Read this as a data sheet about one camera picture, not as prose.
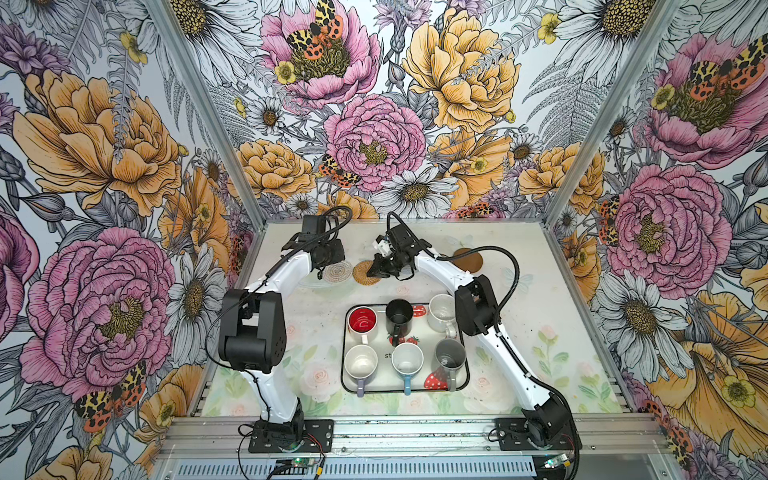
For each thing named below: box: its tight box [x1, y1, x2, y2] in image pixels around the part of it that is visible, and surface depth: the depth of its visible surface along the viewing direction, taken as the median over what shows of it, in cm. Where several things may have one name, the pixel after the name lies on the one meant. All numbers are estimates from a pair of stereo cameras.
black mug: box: [385, 298, 414, 346], surface depth 90 cm
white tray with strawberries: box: [342, 304, 470, 397], surface depth 85 cm
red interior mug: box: [348, 305, 378, 345], surface depth 89 cm
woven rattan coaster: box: [352, 260, 381, 286], surface depth 107 cm
